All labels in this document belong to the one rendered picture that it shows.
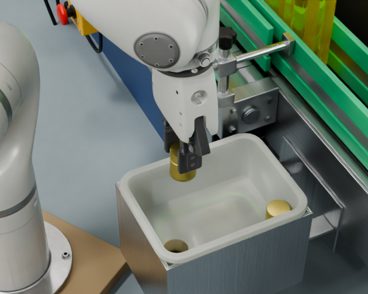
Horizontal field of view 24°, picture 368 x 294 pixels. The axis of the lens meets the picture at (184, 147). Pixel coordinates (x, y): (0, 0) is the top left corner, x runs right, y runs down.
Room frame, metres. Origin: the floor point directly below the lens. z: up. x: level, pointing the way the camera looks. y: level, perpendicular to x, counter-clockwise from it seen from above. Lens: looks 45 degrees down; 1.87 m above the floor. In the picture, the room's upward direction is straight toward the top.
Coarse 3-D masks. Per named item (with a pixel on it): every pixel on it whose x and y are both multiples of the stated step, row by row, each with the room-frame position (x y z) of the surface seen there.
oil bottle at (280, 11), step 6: (264, 0) 1.06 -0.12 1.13; (270, 0) 1.04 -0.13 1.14; (276, 0) 1.03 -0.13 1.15; (282, 0) 1.03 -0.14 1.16; (270, 6) 1.04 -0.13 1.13; (276, 6) 1.03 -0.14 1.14; (282, 6) 1.03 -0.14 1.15; (276, 12) 1.03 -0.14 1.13; (282, 12) 1.03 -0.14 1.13; (282, 18) 1.03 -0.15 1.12
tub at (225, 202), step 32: (160, 160) 0.84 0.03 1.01; (224, 160) 0.88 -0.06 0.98; (256, 160) 0.87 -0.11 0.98; (128, 192) 0.78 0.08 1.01; (160, 192) 0.83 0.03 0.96; (192, 192) 0.85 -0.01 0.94; (224, 192) 0.85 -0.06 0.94; (256, 192) 0.85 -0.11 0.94; (288, 192) 0.79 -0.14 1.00; (160, 224) 0.79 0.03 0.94; (192, 224) 0.79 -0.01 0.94; (224, 224) 0.79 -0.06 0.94; (256, 224) 0.73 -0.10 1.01; (160, 256) 0.68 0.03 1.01; (192, 256) 0.67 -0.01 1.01
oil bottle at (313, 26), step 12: (288, 0) 1.01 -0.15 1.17; (300, 0) 0.99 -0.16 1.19; (312, 0) 0.98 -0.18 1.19; (324, 0) 0.99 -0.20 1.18; (288, 12) 1.01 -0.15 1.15; (300, 12) 0.98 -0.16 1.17; (312, 12) 0.98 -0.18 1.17; (324, 12) 0.99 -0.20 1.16; (288, 24) 1.01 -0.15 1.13; (300, 24) 0.98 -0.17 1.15; (312, 24) 0.98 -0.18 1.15; (324, 24) 0.99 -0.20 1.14; (300, 36) 0.98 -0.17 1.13; (312, 36) 0.98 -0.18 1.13; (324, 36) 0.99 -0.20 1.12; (312, 48) 0.98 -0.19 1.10; (324, 48) 0.99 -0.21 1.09; (324, 60) 0.99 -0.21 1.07
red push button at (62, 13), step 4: (60, 4) 1.27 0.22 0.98; (60, 8) 1.26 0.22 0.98; (64, 8) 1.26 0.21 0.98; (68, 8) 1.27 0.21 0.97; (60, 12) 1.25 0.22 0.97; (64, 12) 1.25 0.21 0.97; (68, 12) 1.26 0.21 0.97; (72, 12) 1.27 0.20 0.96; (60, 16) 1.25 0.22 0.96; (64, 16) 1.25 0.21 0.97; (68, 16) 1.26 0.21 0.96; (60, 20) 1.25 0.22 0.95; (64, 20) 1.25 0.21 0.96; (64, 24) 1.25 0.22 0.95
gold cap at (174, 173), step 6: (174, 144) 0.78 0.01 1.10; (174, 150) 0.77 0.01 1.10; (174, 156) 0.76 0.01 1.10; (174, 162) 0.76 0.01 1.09; (174, 168) 0.76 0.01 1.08; (174, 174) 0.76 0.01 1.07; (180, 174) 0.76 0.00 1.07; (186, 174) 0.76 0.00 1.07; (192, 174) 0.76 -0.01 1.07; (180, 180) 0.76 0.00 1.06; (186, 180) 0.76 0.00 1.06
